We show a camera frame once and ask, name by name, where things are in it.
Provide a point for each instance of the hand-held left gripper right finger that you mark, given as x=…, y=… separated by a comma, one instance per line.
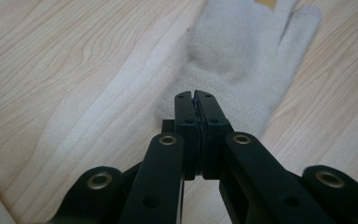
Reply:
x=213, y=124

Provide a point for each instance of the light grey knit glove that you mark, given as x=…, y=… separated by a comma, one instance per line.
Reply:
x=239, y=59

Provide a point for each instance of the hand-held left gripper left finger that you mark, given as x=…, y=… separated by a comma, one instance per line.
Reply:
x=185, y=124

